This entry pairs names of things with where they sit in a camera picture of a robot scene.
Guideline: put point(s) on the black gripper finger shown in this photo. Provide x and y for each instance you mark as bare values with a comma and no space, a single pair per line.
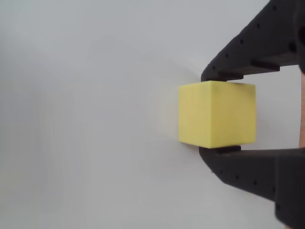
257,43
247,167

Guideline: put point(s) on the yellow cube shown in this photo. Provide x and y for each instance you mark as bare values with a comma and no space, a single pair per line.
214,114

